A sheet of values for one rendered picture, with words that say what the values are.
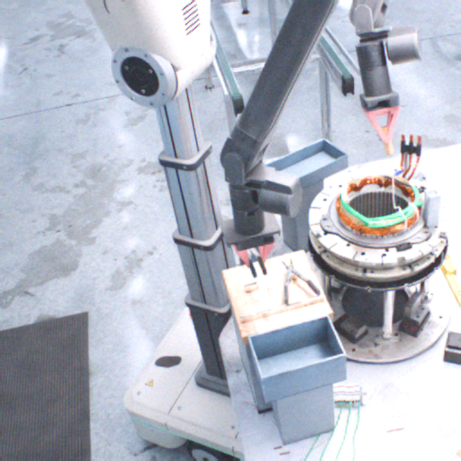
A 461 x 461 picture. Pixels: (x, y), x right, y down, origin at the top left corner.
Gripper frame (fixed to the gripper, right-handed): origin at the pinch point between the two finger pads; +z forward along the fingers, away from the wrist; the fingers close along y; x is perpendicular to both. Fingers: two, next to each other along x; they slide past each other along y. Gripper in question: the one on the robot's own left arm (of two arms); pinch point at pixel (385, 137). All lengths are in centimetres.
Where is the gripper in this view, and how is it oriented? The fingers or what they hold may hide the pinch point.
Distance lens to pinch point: 132.6
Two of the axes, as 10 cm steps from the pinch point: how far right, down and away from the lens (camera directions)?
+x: -9.8, 2.2, 0.3
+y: -0.4, -3.3, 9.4
